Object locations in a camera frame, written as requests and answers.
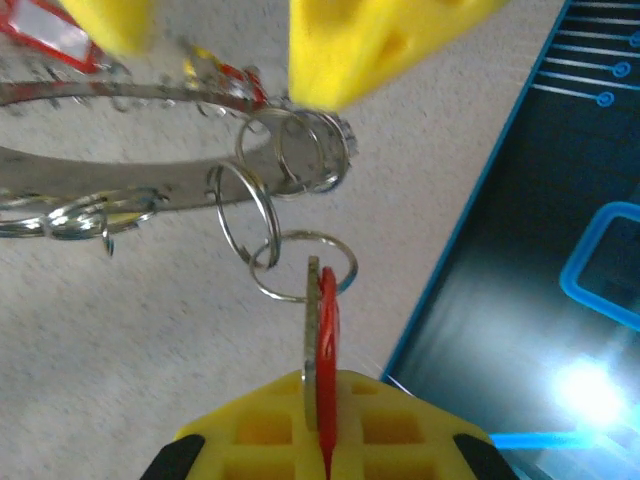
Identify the yellow plastic key tag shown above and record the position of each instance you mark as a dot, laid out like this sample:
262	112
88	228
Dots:
200	57

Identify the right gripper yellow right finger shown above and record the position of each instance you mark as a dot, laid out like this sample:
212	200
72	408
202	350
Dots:
350	450

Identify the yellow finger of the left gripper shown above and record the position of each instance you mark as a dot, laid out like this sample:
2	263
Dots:
120	25
350	45

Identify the silver metal key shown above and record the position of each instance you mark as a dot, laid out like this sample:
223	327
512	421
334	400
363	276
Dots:
311	350

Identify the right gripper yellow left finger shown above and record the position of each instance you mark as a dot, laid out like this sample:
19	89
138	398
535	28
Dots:
300	450

